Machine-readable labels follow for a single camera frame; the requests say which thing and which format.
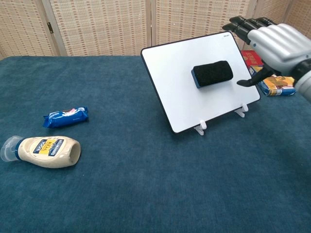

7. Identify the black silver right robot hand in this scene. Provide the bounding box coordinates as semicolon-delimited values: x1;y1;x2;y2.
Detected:
222;16;311;87

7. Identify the blue cookie pack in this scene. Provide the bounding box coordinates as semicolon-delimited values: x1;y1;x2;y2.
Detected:
43;106;89;129

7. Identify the woven folding screen panel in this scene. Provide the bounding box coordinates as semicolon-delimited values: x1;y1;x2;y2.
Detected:
252;0;311;42
149;0;258;49
0;0;60;59
41;0;153;57

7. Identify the blue yellow snack box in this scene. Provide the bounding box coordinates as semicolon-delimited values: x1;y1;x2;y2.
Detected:
249;65;296;97

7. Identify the blue table cloth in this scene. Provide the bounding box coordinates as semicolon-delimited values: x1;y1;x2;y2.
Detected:
0;55;311;233

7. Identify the red certificate book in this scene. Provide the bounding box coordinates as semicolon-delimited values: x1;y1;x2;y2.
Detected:
242;50;264;68

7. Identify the black felt whiteboard eraser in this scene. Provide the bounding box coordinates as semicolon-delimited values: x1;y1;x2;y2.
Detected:
190;60;235;89

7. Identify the mayonnaise squeeze bottle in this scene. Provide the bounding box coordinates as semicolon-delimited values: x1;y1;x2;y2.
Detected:
0;135;81;169

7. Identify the white board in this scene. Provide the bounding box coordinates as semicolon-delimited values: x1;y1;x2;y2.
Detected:
140;31;261;134

